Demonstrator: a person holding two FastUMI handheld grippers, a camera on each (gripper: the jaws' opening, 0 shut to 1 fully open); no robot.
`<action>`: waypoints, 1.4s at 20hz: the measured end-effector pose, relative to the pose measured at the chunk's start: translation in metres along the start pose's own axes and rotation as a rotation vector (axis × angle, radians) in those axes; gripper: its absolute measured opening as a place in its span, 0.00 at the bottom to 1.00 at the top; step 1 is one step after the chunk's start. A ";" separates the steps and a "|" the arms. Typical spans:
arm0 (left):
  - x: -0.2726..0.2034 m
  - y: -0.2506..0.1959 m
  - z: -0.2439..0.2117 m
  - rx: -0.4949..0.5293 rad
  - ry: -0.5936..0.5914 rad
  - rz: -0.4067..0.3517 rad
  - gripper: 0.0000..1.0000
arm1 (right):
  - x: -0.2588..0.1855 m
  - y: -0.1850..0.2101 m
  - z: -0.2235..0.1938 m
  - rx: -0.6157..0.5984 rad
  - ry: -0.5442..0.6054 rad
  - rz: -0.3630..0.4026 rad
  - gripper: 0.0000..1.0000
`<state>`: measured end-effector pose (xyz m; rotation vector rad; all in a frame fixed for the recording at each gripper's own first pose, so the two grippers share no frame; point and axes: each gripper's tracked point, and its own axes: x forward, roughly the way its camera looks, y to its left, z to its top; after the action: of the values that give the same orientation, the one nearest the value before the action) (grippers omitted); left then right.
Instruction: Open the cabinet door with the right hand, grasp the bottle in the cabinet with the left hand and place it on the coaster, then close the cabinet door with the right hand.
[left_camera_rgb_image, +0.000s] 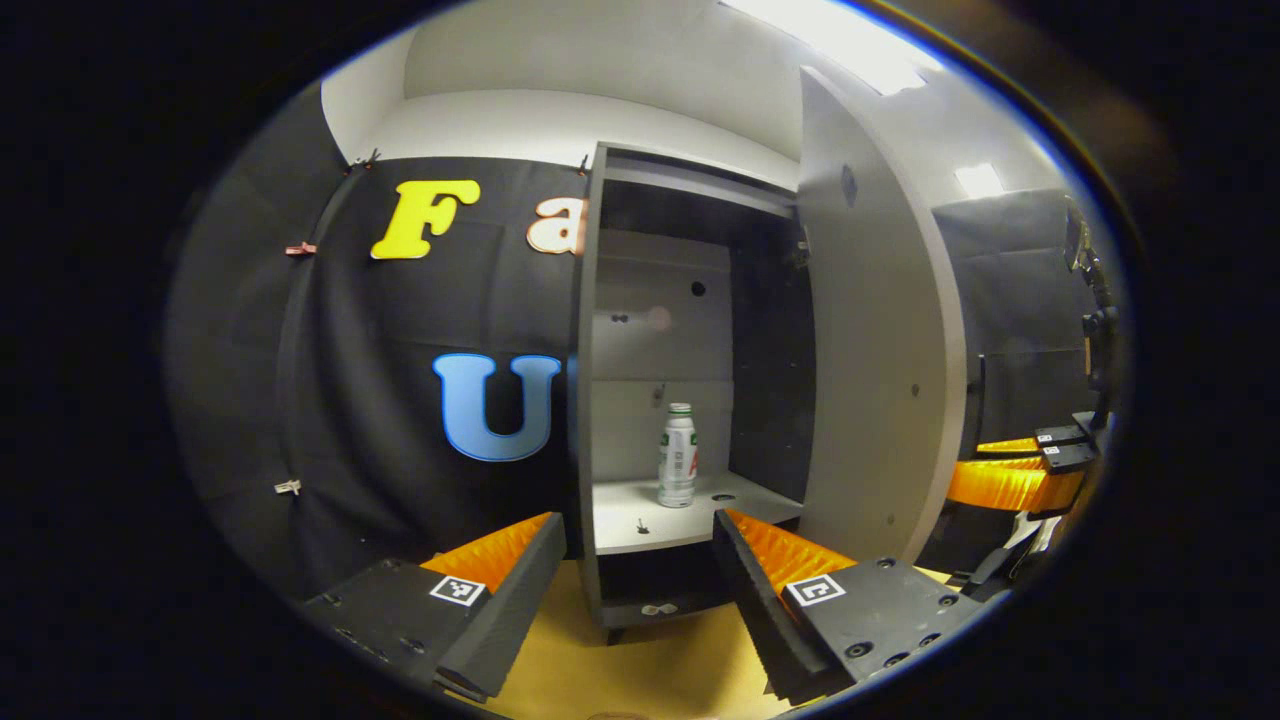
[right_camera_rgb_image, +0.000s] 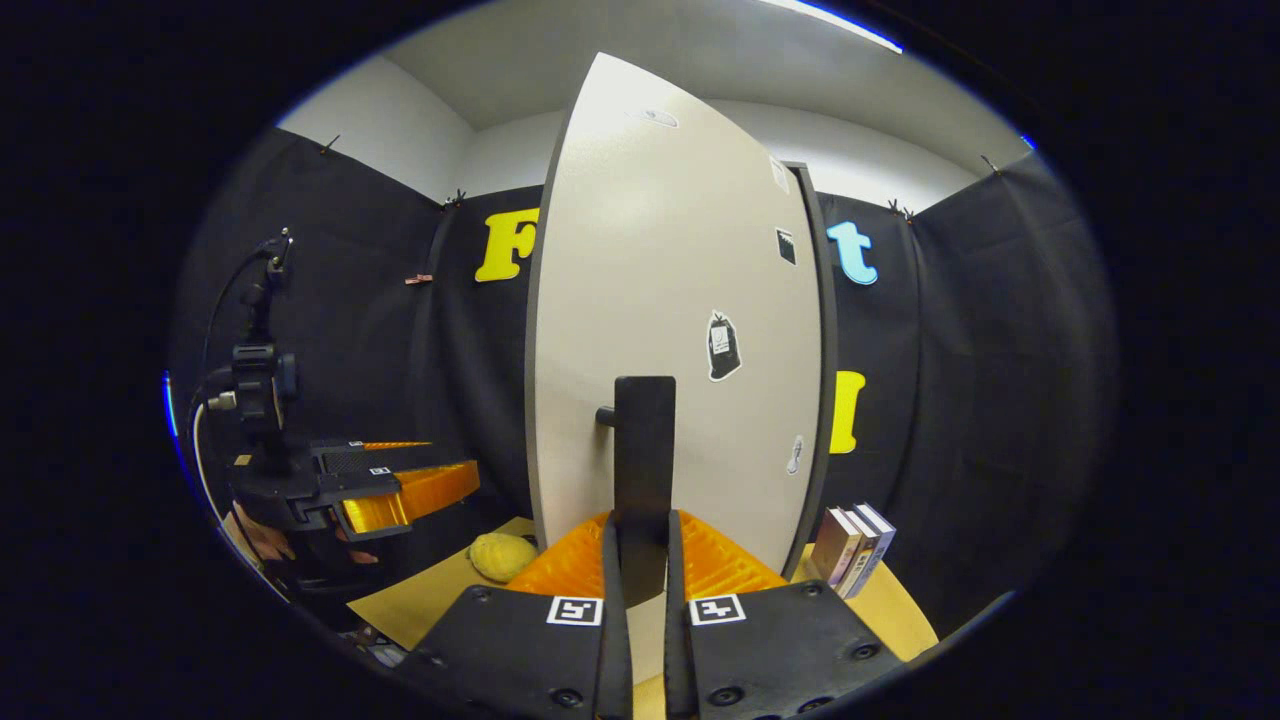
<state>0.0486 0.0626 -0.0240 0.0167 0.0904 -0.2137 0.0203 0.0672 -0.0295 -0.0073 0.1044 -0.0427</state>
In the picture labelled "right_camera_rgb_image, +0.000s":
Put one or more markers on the yellow coaster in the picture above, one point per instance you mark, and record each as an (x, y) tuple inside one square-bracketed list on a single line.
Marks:
[(502, 557)]

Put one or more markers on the black backdrop cloth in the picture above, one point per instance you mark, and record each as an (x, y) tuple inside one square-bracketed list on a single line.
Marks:
[(1000, 350)]

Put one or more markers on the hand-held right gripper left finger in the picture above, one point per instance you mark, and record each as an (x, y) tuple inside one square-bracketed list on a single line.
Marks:
[(615, 640)]

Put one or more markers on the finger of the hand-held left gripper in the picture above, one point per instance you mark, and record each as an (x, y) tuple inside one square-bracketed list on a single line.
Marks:
[(360, 485), (400, 458)]

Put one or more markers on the dark grey cabinet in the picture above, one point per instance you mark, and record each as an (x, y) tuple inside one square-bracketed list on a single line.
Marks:
[(828, 350)]

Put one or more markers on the beige cabinet door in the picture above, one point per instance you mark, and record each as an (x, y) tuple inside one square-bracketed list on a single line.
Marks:
[(640, 250)]

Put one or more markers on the white cover book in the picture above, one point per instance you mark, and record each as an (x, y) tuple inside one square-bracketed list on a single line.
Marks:
[(860, 565)]

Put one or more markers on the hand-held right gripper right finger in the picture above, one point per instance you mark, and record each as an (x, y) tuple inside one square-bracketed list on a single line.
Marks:
[(680, 650)]

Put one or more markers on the brown cover book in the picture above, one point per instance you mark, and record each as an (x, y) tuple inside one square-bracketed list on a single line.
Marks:
[(832, 545)]

